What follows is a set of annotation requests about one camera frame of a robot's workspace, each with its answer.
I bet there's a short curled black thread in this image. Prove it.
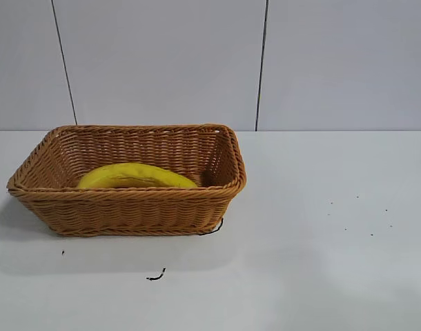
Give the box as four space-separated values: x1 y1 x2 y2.
146 267 167 281

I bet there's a black thread under basket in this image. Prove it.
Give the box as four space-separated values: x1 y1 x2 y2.
198 217 225 237

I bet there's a brown woven wicker basket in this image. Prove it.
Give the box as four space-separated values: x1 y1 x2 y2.
6 123 248 238

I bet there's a yellow banana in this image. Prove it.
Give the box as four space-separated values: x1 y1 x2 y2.
75 162 199 190

